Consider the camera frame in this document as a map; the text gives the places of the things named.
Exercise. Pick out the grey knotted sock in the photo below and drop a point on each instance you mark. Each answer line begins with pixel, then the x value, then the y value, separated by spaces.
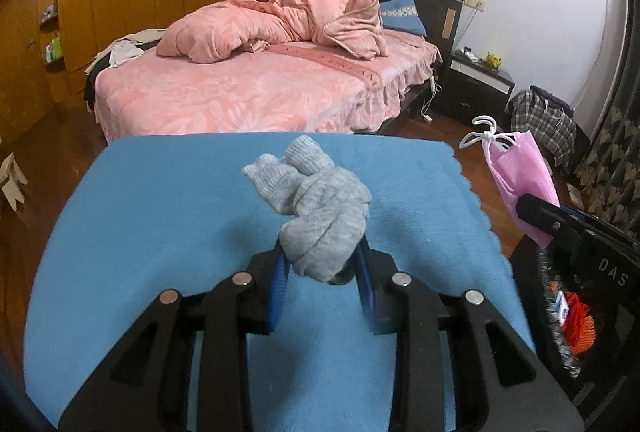
pixel 327 208

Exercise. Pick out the blue pillow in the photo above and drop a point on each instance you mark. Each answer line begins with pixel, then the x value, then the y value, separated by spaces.
pixel 402 15

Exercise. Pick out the pink crumpled duvet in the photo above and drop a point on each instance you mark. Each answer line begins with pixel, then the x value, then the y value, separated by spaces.
pixel 211 33

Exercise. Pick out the black bedside table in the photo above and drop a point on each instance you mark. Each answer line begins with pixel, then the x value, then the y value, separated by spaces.
pixel 471 89

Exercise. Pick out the black lined trash bin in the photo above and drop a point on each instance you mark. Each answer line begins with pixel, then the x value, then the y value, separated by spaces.
pixel 621 416

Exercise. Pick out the clothes pile on bed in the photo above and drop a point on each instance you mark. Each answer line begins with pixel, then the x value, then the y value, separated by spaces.
pixel 127 48

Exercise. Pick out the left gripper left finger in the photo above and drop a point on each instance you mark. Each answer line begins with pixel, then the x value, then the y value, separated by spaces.
pixel 184 348

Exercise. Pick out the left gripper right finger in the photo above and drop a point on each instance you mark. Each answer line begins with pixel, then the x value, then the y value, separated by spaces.
pixel 499 383

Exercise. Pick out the telephone on nightstand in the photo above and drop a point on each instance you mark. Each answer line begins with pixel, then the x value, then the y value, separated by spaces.
pixel 468 54

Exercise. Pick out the orange net bag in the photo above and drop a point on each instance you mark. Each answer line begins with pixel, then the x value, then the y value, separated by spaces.
pixel 578 327

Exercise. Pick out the yellow toy on nightstand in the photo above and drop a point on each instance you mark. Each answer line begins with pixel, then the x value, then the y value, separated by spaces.
pixel 494 61

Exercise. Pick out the grey patterned curtain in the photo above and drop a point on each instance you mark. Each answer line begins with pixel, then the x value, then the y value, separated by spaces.
pixel 609 173

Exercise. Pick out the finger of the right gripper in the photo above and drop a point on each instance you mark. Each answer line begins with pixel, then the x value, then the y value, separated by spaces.
pixel 548 217

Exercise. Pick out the plaid cloth covered chair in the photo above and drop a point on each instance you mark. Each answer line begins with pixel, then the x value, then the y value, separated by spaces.
pixel 536 111

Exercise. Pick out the bed with pink sheet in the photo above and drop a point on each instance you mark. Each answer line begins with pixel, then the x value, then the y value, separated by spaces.
pixel 294 87

